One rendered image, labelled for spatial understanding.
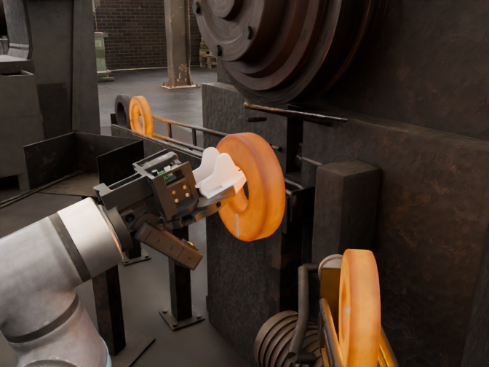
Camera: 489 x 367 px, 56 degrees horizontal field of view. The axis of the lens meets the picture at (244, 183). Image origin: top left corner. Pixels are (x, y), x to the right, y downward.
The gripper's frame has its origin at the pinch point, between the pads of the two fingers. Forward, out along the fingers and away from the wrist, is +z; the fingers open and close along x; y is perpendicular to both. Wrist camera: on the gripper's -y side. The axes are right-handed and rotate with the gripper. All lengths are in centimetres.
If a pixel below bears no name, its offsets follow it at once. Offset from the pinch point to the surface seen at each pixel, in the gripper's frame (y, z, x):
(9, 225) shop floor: -78, -44, 209
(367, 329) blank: -10.4, -2.5, -24.7
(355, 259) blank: -6.7, 2.0, -18.9
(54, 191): -21, -21, 80
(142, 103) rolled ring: -17, 22, 114
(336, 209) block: -16.7, 17.4, 2.8
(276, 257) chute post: -34.1, 12.4, 20.3
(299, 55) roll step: 8.5, 23.6, 14.3
